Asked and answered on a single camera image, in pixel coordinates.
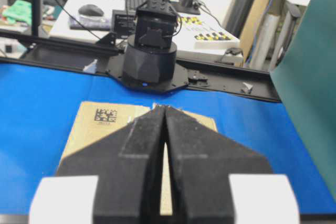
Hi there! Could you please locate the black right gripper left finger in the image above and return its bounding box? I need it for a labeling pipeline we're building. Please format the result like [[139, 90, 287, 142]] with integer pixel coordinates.
[[28, 106, 165, 223]]

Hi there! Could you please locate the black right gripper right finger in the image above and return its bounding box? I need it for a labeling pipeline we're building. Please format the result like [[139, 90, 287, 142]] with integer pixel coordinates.
[[165, 107, 300, 223]]

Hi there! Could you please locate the brown cardboard box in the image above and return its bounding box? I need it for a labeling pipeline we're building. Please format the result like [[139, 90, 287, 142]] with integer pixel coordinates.
[[57, 101, 218, 216]]

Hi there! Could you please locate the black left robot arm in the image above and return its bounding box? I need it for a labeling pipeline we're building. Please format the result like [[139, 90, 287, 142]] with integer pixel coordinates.
[[106, 0, 188, 93]]

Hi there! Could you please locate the blue table cloth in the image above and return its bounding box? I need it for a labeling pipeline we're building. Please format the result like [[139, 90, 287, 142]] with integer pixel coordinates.
[[1, 64, 335, 215]]

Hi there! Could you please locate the green board panel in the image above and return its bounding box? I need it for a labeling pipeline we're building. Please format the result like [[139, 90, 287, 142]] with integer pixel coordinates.
[[270, 0, 335, 197]]

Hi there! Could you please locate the yellow black checker board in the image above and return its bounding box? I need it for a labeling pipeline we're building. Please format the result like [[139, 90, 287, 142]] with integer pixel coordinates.
[[194, 32, 231, 41]]

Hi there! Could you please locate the white desk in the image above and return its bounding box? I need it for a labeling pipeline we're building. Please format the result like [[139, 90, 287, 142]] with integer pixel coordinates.
[[50, 0, 243, 65]]

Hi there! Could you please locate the black computer mouse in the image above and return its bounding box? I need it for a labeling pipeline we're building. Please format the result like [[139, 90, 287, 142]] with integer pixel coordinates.
[[78, 4, 104, 17]]

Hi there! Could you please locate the black aluminium rail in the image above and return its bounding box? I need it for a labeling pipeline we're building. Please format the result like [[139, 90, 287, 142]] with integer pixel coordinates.
[[1, 30, 281, 102]]

